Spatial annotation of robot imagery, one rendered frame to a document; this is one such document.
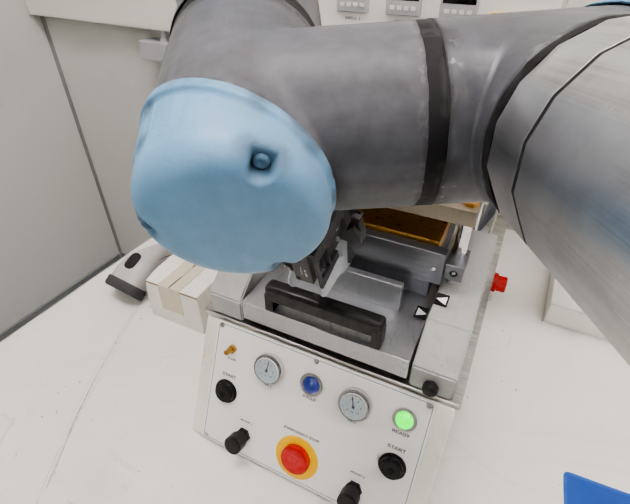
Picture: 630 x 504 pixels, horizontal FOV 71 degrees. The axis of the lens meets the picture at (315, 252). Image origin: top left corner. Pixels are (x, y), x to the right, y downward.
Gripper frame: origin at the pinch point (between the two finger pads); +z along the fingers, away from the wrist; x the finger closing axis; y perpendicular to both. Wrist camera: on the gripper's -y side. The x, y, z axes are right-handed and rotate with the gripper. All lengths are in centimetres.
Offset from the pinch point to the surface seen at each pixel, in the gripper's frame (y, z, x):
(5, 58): -52, 24, -142
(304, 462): 18.1, 19.3, 1.5
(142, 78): -65, 34, -100
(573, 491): 6.2, 29.0, 34.2
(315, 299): 3.5, 2.4, -0.8
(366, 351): 5.7, 6.6, 6.1
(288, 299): 4.3, 2.9, -4.0
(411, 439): 11.3, 14.0, 13.3
